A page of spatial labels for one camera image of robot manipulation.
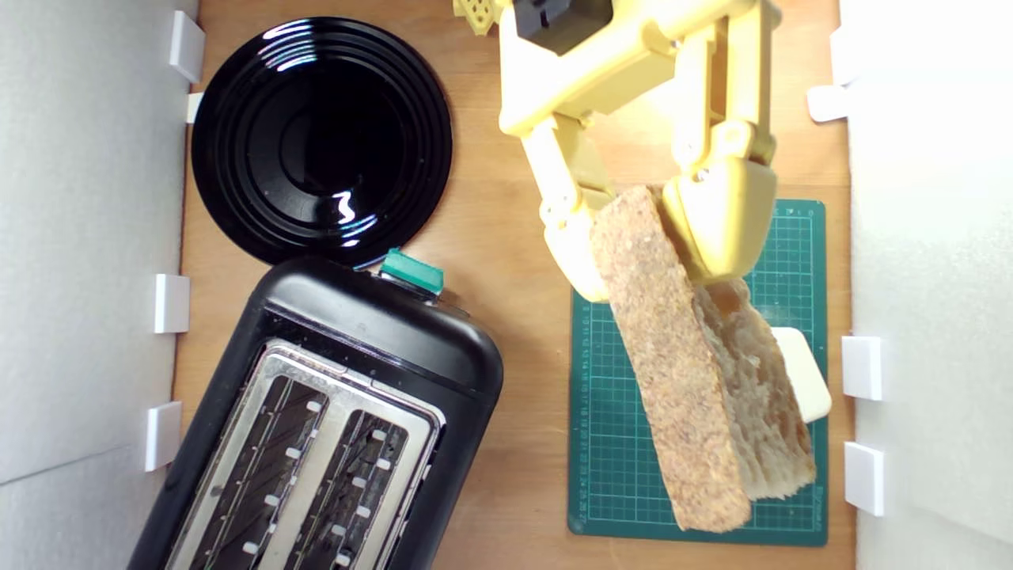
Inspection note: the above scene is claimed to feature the black round plate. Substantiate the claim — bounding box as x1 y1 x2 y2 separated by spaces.
192 17 453 266

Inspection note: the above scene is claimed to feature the green toaster lever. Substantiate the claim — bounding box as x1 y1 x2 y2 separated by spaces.
378 248 446 298

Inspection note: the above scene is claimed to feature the green cutting mat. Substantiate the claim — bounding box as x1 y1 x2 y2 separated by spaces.
567 198 829 547

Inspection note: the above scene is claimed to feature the black two-slot toaster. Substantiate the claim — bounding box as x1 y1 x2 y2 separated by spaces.
127 255 505 570

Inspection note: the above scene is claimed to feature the brown bread slice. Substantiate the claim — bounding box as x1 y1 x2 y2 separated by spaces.
588 184 818 533

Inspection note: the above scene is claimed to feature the white rounded block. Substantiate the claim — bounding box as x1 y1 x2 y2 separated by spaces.
772 326 833 424

